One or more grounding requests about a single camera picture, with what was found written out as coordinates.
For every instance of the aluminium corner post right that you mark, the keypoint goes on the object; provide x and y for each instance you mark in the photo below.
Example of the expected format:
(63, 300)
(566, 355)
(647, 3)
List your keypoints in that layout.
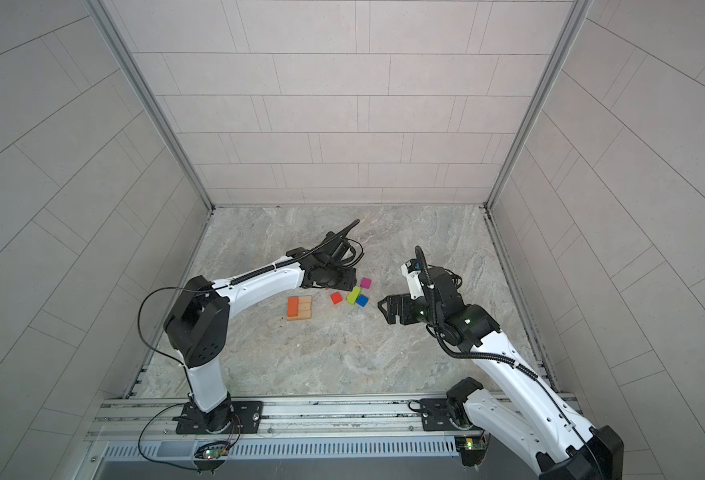
(573, 22)

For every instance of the aluminium corner post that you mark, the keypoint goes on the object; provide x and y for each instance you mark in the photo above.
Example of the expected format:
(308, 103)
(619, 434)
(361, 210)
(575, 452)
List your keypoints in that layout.
(573, 22)
(126, 61)

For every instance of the left circuit board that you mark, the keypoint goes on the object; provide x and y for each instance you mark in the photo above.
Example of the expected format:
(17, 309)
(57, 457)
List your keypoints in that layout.
(212, 451)

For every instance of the green wood block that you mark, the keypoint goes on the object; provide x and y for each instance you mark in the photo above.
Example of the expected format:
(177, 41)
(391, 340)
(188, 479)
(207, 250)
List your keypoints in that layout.
(354, 294)

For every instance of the orange wood block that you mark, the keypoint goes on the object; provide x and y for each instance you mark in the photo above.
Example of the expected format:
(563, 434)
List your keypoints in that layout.
(293, 307)

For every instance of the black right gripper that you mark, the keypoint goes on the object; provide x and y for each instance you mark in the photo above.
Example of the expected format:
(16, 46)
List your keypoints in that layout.
(405, 303)

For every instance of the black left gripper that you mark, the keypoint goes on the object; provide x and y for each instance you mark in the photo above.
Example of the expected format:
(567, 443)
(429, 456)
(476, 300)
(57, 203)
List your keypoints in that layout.
(349, 281)

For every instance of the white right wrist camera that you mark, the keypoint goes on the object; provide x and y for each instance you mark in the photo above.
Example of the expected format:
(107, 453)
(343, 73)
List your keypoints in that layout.
(411, 270)

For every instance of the right circuit board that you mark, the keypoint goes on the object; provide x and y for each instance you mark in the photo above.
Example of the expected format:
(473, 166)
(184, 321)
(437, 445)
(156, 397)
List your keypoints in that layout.
(470, 444)

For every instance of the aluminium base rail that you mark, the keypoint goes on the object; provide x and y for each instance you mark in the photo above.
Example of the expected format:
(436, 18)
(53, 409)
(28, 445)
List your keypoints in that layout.
(160, 431)

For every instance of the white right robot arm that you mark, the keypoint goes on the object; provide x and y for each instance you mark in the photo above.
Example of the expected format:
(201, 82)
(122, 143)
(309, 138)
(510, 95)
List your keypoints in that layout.
(552, 438)

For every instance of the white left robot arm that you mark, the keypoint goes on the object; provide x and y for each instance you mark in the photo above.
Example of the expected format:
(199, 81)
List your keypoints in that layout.
(198, 323)

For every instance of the aluminium corner post left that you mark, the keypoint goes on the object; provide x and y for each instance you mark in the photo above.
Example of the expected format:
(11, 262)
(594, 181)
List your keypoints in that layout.
(126, 61)

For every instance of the circuit board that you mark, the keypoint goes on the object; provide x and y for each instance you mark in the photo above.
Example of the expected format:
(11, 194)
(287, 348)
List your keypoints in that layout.
(212, 451)
(470, 444)

